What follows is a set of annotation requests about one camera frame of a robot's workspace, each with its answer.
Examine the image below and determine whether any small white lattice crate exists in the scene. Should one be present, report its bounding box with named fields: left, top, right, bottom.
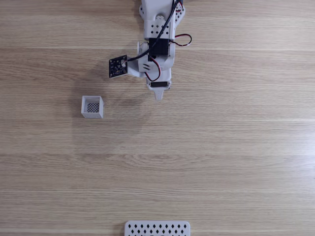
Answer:
left=81, top=95, right=104, bottom=119

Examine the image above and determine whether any white perforated plate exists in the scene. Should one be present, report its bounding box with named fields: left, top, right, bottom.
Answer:
left=124, top=220, right=191, bottom=236

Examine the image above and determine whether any red white servo cable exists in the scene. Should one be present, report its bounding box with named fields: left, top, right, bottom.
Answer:
left=144, top=56, right=162, bottom=82
left=171, top=33, right=192, bottom=48

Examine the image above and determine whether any black cable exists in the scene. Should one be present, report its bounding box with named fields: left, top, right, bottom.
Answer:
left=126, top=0, right=183, bottom=62

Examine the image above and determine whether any black camera circuit board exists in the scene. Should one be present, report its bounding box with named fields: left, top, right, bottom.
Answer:
left=108, top=55, right=128, bottom=79

